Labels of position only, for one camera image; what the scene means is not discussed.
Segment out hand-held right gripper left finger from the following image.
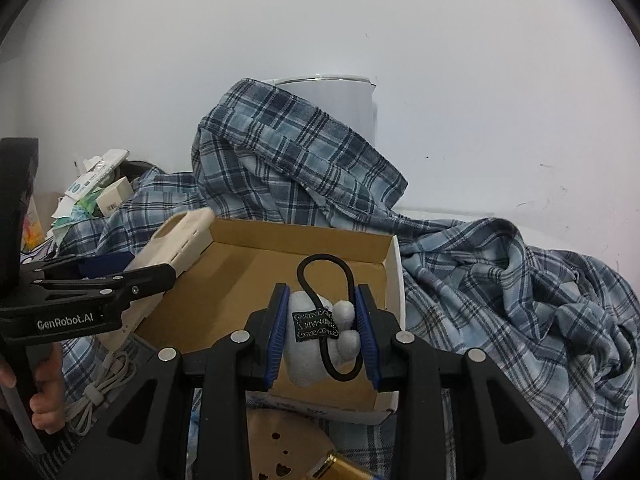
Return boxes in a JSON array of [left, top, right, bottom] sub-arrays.
[[60, 282, 291, 480]]

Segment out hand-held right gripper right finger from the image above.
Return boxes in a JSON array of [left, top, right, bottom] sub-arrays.
[[356, 284, 583, 480]]

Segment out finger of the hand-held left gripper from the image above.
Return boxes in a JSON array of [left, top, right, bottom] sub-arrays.
[[30, 262, 177, 311], [20, 255, 83, 283]]

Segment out white plush toy black cord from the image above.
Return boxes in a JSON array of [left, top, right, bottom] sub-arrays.
[[282, 254, 366, 388]]

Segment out beige phone case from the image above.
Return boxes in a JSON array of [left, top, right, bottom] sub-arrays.
[[97, 207, 217, 356]]

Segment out cardboard box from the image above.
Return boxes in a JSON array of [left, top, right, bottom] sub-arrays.
[[132, 217, 406, 426]]

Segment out white charging cable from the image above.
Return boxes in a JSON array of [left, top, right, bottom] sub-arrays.
[[65, 350, 138, 436]]

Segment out tan round disc heart cutouts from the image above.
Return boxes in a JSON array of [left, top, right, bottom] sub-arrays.
[[245, 407, 351, 480]]

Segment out person's left hand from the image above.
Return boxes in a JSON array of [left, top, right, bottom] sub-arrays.
[[0, 342, 67, 435]]

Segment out dark blue box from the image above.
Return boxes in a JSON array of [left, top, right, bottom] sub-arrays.
[[79, 251, 137, 279]]

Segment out yellow orange packet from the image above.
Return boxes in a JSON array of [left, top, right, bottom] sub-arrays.
[[21, 195, 45, 252]]

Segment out green printed packet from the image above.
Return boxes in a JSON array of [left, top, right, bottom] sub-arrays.
[[51, 194, 98, 232]]

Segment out small beige box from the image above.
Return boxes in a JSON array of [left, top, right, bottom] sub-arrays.
[[96, 177, 134, 217]]

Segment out white blue printed packet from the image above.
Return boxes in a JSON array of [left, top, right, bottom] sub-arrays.
[[64, 148, 132, 202]]

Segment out gold cylinder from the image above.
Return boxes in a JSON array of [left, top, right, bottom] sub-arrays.
[[307, 451, 388, 480]]

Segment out blue plaid shirt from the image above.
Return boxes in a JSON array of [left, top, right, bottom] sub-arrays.
[[50, 79, 640, 480]]

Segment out white cylindrical bin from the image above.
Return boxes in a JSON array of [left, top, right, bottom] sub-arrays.
[[262, 76, 378, 147]]

